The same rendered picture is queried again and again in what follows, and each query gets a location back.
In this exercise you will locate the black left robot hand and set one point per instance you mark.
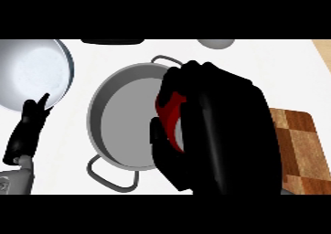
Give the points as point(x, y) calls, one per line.
point(24, 134)

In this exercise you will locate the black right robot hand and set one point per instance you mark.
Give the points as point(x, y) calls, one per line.
point(235, 134)

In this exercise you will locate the red can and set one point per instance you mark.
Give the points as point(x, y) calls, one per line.
point(171, 117)

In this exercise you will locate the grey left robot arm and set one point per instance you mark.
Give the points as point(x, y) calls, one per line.
point(13, 179)

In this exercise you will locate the checkered wooden cutting board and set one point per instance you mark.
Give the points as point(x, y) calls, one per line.
point(301, 152)

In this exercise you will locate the grey metal pot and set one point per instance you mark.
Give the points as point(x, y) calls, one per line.
point(127, 122)

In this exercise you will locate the grey rounded object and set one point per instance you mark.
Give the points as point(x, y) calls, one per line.
point(217, 43)

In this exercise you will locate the pale wooden surface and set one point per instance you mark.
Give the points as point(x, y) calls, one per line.
point(326, 55)

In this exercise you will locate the black flat object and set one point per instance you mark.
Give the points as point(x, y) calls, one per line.
point(112, 41)

